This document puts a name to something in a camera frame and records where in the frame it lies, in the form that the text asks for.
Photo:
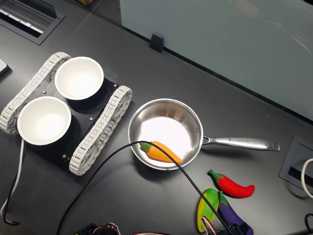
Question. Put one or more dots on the dark grey desk grommet box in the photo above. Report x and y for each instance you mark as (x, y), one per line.
(293, 151)

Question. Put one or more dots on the white bowl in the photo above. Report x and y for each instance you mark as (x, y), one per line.
(78, 78)
(44, 120)

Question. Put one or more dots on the frosted glass partition panel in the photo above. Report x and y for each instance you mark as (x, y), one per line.
(220, 49)

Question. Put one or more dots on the purple toy aubergine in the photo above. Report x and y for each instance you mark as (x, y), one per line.
(230, 208)

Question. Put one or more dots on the orange toy carrot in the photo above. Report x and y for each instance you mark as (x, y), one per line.
(156, 154)

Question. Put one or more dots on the white-tracked small vehicle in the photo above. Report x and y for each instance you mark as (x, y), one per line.
(117, 98)

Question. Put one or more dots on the brown cardboard box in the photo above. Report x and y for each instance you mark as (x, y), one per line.
(88, 2)

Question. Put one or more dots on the red toy chilli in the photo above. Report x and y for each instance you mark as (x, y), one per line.
(232, 188)

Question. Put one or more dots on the grey flat device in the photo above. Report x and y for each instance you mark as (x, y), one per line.
(3, 67)

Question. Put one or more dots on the black partition clip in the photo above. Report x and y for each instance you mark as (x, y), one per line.
(156, 42)

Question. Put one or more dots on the yellow green toy corn cob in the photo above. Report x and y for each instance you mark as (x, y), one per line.
(207, 198)

